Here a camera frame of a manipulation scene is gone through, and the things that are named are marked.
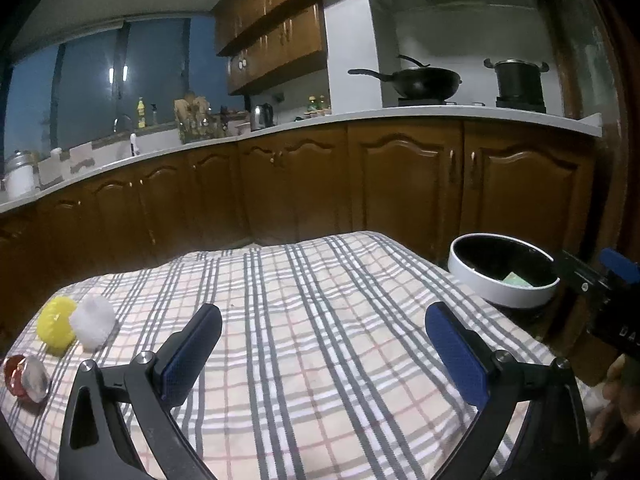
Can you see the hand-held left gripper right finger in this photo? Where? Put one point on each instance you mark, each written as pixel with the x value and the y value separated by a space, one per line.
pixel 455 355

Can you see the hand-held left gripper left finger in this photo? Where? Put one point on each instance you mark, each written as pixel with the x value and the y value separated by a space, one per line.
pixel 185 355

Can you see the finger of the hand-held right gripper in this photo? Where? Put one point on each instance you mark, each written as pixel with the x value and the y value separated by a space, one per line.
pixel 580 271
pixel 617 262

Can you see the black bin with white rim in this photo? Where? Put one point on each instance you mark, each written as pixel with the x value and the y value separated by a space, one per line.
pixel 480 285

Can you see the person's right hand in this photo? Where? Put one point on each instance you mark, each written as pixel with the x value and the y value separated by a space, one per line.
pixel 617 405

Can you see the white foam fruit net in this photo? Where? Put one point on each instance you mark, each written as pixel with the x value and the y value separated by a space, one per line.
pixel 92 322

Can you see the plaid tablecloth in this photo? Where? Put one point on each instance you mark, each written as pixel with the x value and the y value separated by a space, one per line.
pixel 310 335

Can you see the yellow plastic ball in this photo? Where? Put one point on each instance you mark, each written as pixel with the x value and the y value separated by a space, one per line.
pixel 56 325

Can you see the crushed red can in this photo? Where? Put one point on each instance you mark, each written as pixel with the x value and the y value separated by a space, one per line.
pixel 25 377

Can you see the brown wooden lower cabinets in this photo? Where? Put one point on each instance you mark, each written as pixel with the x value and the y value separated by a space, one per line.
pixel 400 180

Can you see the brown wooden cabinets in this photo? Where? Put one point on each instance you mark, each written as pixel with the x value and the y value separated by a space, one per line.
pixel 400 180
pixel 280 35

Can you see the black stock pot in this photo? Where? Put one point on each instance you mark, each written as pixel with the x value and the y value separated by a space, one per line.
pixel 517 82

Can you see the gas stove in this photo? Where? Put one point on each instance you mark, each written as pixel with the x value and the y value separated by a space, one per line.
pixel 465 104

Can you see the white soap dispenser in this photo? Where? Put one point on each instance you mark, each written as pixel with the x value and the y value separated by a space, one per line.
pixel 134 145

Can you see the small cardboard box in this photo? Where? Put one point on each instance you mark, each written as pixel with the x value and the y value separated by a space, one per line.
pixel 52 171
pixel 81 158

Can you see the white kitchen countertop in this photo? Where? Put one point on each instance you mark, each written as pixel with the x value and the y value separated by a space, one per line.
pixel 400 116

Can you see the wooden utensil rack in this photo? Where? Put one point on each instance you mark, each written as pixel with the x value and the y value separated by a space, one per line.
pixel 197 117

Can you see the clear spray bottle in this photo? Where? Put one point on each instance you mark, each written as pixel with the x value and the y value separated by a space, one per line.
pixel 153 116

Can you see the white canister with metal lid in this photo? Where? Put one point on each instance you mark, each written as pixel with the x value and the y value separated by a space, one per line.
pixel 20 177

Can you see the sink faucet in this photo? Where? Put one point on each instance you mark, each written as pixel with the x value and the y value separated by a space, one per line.
pixel 121 121

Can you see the yellow bottle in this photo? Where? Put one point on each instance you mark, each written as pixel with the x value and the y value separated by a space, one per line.
pixel 141 115

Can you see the black wok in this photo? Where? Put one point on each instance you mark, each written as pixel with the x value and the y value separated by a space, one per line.
pixel 425 82

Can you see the steel electric kettle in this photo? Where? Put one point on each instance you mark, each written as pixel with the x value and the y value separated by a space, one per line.
pixel 261 117

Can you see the seasoning jars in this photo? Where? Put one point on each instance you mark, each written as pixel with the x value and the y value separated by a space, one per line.
pixel 317 106

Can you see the kitchen window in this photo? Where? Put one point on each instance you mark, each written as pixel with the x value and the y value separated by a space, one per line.
pixel 85 80

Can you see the brown wooden upper cabinets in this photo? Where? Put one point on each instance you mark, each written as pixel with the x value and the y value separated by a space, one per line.
pixel 280 35

